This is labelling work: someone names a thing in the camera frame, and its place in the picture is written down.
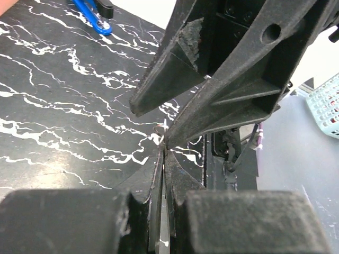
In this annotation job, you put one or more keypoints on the small silver key bunch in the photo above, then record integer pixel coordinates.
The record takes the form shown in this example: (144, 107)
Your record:
(160, 129)

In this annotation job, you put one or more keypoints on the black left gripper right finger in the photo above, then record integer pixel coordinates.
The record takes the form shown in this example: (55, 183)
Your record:
(247, 221)

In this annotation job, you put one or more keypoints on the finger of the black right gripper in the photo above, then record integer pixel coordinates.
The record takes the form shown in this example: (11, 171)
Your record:
(181, 61)
(255, 53)

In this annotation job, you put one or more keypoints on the teal plastic basket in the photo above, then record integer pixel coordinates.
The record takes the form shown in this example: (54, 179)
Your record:
(323, 105)

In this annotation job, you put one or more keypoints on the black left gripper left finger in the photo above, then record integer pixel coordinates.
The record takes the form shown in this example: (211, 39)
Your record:
(125, 219)

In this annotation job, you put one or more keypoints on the blue stapler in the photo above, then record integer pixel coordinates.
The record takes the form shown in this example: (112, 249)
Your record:
(98, 13)

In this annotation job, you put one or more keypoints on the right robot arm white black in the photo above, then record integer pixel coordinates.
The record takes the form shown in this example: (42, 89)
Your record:
(226, 143)

